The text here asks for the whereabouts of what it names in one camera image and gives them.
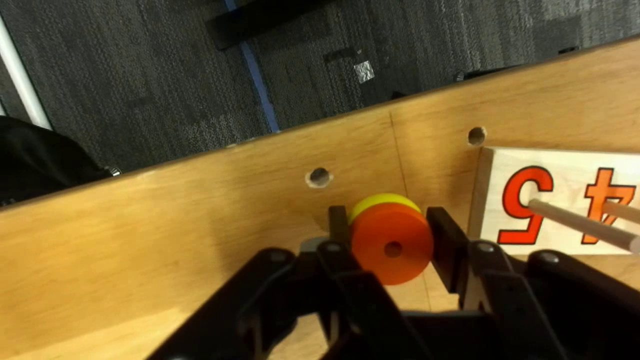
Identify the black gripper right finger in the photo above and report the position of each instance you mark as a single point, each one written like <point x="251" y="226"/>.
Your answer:
<point x="446" y="246"/>

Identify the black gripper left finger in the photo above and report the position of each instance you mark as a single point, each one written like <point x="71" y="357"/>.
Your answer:
<point x="340" y="226"/>

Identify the white wooden peg platform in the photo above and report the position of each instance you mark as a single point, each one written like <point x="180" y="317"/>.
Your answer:
<point x="566" y="200"/>

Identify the small white floor tag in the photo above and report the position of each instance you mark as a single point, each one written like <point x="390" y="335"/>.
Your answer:
<point x="363" y="70"/>

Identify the blue pole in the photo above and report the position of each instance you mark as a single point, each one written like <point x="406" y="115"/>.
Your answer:
<point x="256" y="72"/>

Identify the black desk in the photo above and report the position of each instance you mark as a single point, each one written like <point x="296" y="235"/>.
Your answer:
<point x="267" y="20"/>

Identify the black chair seat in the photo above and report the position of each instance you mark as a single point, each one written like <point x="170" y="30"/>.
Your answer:
<point x="40" y="160"/>

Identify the white pole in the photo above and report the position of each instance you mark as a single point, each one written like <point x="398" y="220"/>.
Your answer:
<point x="22" y="72"/>

